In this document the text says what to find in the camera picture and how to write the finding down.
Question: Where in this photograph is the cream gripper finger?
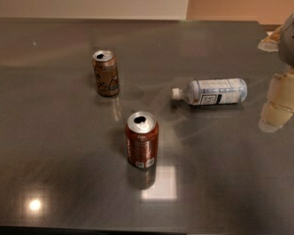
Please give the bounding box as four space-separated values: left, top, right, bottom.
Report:
258 26 282 52
258 68 294 133

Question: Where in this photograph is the blue plastic water bottle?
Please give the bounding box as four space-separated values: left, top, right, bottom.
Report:
171 78 248 106

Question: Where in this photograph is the red coke can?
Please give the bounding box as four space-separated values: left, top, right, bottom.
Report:
125 111 159 168

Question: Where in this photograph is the brown patterned soda can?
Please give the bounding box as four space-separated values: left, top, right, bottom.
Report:
92 50 120 97

